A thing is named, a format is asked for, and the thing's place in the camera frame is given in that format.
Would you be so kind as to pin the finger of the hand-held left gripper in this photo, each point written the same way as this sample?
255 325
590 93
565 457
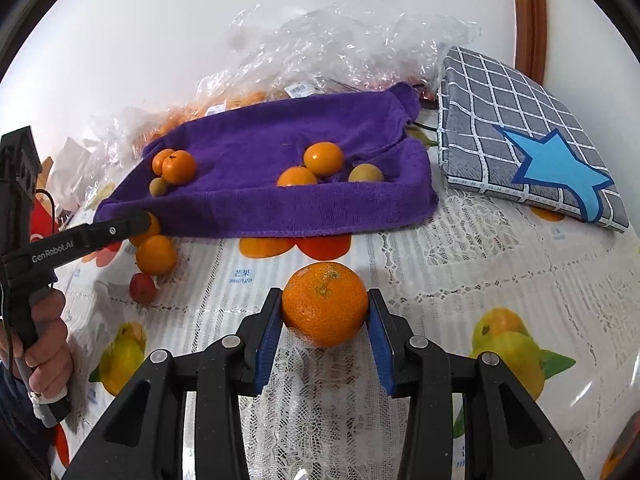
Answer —
115 227

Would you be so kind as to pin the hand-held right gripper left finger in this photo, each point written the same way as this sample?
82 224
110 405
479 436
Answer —
265 345

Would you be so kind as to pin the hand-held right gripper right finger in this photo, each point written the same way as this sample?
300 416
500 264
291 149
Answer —
382 350

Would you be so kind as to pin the orange mandarin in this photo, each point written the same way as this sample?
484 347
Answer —
324 158
161 160
156 255
297 178
150 232
181 167
325 305

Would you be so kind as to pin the purple towel covered tray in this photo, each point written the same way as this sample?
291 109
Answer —
250 160

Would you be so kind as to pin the person's left forearm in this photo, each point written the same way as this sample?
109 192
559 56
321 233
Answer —
20 440

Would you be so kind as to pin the person's left hand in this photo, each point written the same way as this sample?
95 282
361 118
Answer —
50 355

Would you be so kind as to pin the red paper bag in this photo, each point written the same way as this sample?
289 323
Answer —
42 220

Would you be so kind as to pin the small red fruit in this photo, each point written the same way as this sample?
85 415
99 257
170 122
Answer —
142 288

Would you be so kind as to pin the white plastic bag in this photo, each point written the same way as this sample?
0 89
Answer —
70 157

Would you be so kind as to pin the fruit printed lace tablecloth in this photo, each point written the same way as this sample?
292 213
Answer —
450 285

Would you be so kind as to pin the clear plastic bag of mandarins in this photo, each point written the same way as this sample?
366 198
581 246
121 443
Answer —
215 102

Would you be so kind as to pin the grey checked cushion blue star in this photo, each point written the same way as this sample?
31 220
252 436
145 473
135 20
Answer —
480 125

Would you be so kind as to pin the crumpled clear plastic bag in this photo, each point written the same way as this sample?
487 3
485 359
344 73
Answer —
350 45

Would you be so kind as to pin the brown wooden door frame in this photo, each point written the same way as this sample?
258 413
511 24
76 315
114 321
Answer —
530 10

